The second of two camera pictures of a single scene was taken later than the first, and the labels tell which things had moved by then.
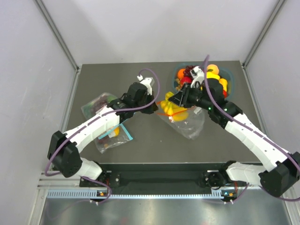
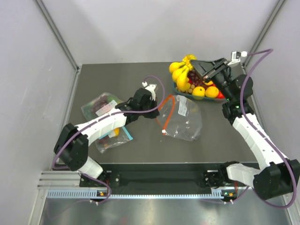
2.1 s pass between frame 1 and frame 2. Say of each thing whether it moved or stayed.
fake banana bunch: moved
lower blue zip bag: stayed
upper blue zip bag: stayed
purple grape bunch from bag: moved
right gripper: moved
